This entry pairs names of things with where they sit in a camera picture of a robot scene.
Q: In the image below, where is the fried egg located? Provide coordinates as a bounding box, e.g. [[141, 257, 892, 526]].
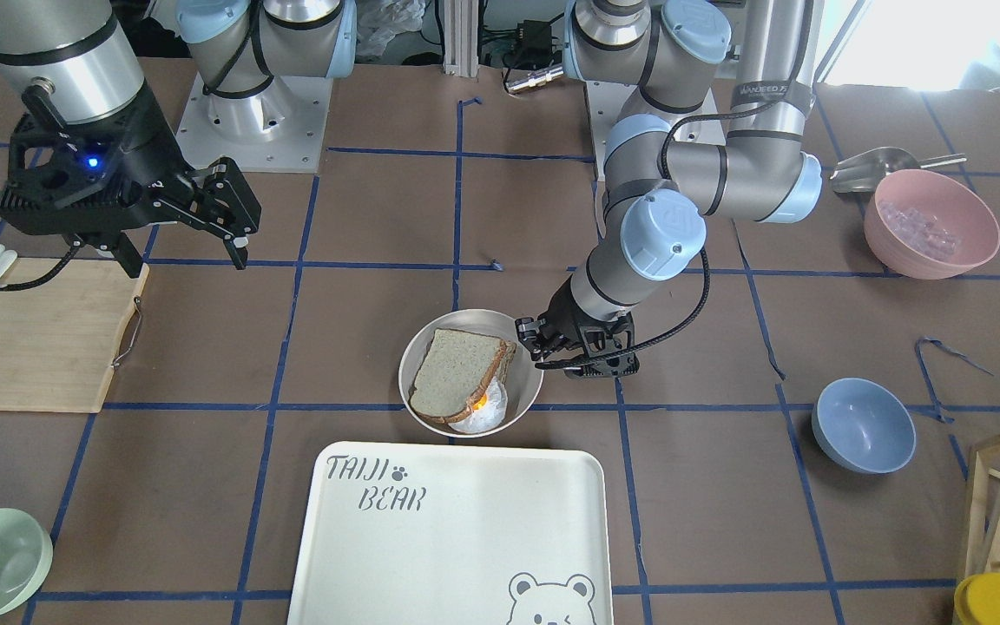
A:
[[450, 377, 508, 434]]

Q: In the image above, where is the cream bear tray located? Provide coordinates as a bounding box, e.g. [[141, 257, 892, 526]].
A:
[[288, 442, 614, 624]]

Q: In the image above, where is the black power adapter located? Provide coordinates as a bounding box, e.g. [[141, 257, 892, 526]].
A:
[[516, 20, 553, 56]]

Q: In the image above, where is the aluminium frame post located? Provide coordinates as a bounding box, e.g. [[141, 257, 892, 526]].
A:
[[441, 0, 481, 80]]

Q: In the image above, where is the blue bowl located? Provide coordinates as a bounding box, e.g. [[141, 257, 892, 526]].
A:
[[811, 378, 918, 475]]

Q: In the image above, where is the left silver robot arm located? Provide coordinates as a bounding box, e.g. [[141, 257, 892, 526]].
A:
[[516, 1, 822, 378]]

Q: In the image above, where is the yellow cup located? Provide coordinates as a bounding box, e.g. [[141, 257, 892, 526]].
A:
[[952, 572, 1000, 624]]

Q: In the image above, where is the metal scoop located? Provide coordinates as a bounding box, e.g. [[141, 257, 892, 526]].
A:
[[829, 147, 968, 194]]

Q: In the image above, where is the wooden cutting board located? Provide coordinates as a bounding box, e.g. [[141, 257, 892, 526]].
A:
[[0, 260, 149, 414]]

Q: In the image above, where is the cream round plate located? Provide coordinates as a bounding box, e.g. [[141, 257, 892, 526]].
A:
[[399, 309, 543, 438]]

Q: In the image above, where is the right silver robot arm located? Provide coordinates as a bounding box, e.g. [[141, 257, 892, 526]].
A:
[[0, 1, 358, 278]]

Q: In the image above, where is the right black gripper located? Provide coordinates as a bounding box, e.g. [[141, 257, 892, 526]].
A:
[[0, 82, 262, 280]]

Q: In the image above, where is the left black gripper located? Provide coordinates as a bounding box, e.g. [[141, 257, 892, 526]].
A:
[[515, 280, 640, 378]]

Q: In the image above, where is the bread slice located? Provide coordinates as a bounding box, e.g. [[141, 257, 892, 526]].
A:
[[408, 328, 516, 426]]

